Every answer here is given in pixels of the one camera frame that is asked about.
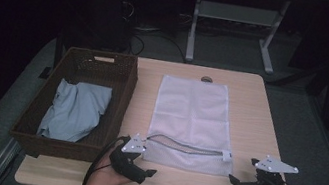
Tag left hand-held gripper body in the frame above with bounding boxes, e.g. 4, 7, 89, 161
106, 129, 154, 185

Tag brown wicker basket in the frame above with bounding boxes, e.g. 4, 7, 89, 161
5, 37, 142, 173

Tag light blue garment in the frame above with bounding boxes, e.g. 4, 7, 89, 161
36, 75, 115, 148

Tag white mesh laundry bag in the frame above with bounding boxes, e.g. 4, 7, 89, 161
141, 72, 247, 179

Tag person's left hand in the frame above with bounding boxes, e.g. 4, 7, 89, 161
79, 153, 137, 185

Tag left hand-held gripper cable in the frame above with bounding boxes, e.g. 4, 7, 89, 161
81, 130, 133, 185

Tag round table cable grommet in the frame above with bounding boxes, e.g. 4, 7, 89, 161
200, 74, 214, 84

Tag black floor bracket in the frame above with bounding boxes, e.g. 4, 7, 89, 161
37, 65, 53, 80

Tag black floor cables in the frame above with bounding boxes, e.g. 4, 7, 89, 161
112, 0, 199, 65

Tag white metal desk frame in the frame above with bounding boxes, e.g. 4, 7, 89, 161
171, 0, 292, 77

